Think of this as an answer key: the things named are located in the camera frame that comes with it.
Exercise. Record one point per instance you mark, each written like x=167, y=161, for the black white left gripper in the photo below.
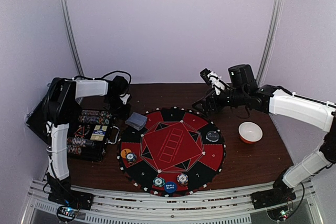
x=124, y=114

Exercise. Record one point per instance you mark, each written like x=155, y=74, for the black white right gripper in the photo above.
x=212, y=100

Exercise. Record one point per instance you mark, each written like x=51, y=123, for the blue backed card deck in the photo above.
x=137, y=121

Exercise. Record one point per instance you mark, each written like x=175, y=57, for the orange big blind button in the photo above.
x=124, y=152

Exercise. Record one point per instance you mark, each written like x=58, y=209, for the black dealer button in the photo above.
x=212, y=136

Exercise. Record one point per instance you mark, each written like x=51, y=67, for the mixed colour chip stack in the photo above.
x=131, y=158

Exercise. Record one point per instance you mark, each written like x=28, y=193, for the green blue 50 chip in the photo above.
x=158, y=182

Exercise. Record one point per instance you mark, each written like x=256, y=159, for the blue small blind button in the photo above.
x=170, y=187

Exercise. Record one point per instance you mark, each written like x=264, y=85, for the blue white 100 chip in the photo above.
x=182, y=179

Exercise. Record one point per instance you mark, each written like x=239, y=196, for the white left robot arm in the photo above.
x=60, y=108

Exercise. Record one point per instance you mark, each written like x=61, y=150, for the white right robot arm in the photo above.
x=315, y=143

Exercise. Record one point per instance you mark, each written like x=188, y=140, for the Texas Hold'em card box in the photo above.
x=99, y=132

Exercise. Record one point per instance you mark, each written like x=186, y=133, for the top multicolour chip row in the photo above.
x=95, y=117

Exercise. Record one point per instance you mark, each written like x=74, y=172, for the white orange bowl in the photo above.
x=250, y=133

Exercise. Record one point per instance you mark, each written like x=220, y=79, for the red triangle dice pack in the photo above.
x=81, y=132

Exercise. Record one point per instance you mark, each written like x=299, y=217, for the black poker chip case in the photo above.
x=87, y=129

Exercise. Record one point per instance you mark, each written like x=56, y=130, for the black 100 chip stack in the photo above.
x=82, y=142

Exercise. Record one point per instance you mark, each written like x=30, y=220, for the round red black poker mat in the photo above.
x=173, y=141

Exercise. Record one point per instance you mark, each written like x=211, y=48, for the chrome case handle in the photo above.
x=114, y=135

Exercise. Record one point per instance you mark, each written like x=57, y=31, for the right aluminium frame post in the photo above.
x=270, y=41

